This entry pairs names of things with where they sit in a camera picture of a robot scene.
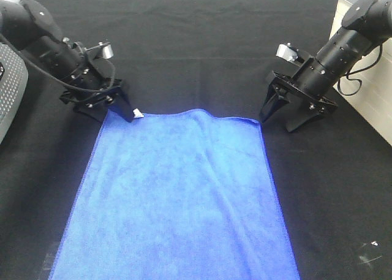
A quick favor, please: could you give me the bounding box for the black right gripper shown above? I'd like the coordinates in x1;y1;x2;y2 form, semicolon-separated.
259;71;338;132

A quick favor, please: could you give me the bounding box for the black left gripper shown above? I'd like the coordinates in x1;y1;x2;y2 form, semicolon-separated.
59;58;135;123

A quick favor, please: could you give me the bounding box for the blue microfiber towel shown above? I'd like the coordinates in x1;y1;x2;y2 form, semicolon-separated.
50;109;300;279

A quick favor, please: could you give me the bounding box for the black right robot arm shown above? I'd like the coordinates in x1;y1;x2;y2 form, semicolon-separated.
259;0;391;132

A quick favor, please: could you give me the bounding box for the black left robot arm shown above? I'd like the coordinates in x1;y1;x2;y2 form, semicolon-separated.
1;0;135;122

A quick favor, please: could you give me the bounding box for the white towel label tag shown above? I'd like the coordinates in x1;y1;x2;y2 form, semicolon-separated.
133;108;145;119

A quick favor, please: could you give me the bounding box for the white box at right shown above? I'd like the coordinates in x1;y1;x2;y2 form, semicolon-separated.
330;0;391;143

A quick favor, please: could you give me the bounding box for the white perforated plastic basket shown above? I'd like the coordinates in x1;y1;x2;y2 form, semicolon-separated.
1;44;28;142

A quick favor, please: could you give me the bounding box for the clear tape strip right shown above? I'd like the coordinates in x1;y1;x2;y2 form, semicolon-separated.
355;240;383;271

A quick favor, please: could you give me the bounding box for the clear tape strip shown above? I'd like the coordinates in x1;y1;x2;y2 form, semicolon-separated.
355;240;383;271
39;241;61;280

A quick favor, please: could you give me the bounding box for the clear tape strip left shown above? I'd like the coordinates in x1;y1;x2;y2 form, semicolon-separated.
39;241;61;280

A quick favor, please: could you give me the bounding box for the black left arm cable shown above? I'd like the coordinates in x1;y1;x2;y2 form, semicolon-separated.
0;31;117;93

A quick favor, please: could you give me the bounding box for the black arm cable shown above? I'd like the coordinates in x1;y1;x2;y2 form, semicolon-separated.
337;44;383;97
0;31;117;93

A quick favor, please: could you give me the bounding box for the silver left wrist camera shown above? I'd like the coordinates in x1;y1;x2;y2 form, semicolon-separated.
86;41;114;59

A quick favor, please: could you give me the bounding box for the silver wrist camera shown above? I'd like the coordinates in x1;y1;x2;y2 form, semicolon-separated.
276;42;305;65
86;41;114;59

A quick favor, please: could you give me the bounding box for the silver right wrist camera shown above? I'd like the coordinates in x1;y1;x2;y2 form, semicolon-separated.
276;42;305;65

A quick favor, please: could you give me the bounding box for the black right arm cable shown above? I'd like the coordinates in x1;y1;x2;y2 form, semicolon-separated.
337;44;383;97

